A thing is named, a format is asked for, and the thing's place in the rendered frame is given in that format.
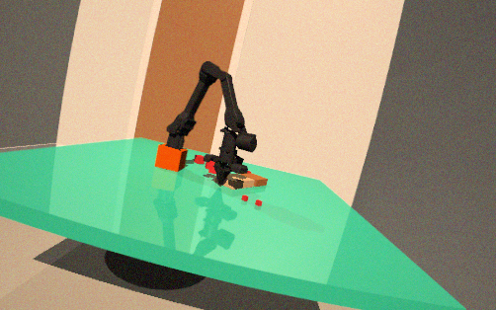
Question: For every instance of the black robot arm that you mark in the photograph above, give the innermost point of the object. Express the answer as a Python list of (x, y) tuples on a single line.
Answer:
[(233, 118)]

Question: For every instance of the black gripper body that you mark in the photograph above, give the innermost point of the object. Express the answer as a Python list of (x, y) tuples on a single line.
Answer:
[(225, 157)]

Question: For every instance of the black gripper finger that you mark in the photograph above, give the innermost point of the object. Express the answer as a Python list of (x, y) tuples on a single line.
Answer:
[(217, 170), (223, 174)]

